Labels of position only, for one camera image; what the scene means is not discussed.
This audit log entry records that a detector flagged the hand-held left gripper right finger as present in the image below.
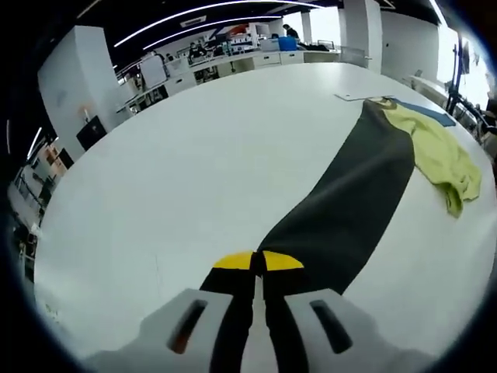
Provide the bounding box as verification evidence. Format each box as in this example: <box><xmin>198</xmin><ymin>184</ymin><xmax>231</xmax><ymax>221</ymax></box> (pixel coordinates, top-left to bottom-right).
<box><xmin>262</xmin><ymin>250</ymin><xmax>442</xmax><ymax>373</ymax></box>

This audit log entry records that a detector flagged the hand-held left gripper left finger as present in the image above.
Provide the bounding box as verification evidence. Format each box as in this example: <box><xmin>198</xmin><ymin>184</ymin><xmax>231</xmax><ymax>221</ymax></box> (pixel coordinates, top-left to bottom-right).
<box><xmin>87</xmin><ymin>251</ymin><xmax>258</xmax><ymax>373</ymax></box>

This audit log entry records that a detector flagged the yellow black blue garment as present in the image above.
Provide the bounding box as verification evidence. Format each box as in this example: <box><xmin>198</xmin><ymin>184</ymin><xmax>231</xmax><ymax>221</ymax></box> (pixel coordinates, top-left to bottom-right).
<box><xmin>255</xmin><ymin>96</ymin><xmax>485</xmax><ymax>298</ymax></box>

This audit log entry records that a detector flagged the white template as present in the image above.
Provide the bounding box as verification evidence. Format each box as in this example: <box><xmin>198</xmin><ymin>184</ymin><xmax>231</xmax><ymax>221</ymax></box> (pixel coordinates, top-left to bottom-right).
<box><xmin>334</xmin><ymin>92</ymin><xmax>395</xmax><ymax>103</ymax></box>

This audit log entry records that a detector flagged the black box case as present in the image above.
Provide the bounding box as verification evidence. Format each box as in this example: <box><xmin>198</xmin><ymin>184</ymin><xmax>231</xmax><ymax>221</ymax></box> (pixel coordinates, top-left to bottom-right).
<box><xmin>75</xmin><ymin>114</ymin><xmax>107</xmax><ymax>152</ymax></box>

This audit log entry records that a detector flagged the white rectangular panel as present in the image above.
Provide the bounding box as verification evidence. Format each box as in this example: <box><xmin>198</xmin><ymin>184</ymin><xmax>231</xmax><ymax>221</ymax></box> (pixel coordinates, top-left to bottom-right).
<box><xmin>139</xmin><ymin>55</ymin><xmax>166</xmax><ymax>89</ymax></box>

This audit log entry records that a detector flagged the long white cabinet counter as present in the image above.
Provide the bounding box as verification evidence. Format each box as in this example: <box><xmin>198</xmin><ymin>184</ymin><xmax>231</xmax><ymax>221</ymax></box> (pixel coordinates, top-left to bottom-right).
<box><xmin>116</xmin><ymin>45</ymin><xmax>343</xmax><ymax>114</ymax></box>

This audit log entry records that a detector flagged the white side desk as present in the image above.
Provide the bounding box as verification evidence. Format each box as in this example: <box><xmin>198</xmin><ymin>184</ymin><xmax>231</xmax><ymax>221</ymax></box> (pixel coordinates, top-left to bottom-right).
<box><xmin>402</xmin><ymin>72</ymin><xmax>452</xmax><ymax>103</ymax></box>

